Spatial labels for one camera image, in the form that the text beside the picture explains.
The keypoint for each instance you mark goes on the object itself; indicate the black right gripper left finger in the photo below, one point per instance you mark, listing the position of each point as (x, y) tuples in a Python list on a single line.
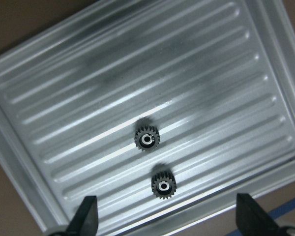
[(85, 220)]

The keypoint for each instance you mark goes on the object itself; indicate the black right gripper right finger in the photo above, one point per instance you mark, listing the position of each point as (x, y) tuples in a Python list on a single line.
[(251, 218)]

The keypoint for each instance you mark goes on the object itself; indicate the black bearing gear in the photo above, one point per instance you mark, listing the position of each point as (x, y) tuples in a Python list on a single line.
[(146, 137), (163, 182)]

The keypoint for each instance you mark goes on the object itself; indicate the silver ribbed metal tray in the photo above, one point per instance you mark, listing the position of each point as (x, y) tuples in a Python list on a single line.
[(217, 78)]

